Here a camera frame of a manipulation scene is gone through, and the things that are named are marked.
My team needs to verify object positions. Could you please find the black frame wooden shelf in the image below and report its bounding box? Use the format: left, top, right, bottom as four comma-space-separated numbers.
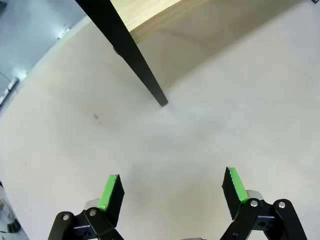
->
74, 0, 303, 108

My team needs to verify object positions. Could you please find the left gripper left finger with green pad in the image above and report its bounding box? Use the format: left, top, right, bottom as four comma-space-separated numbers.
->
47, 174, 126, 240

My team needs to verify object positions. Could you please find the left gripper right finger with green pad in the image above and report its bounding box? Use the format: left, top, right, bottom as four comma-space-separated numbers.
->
219, 166, 308, 240

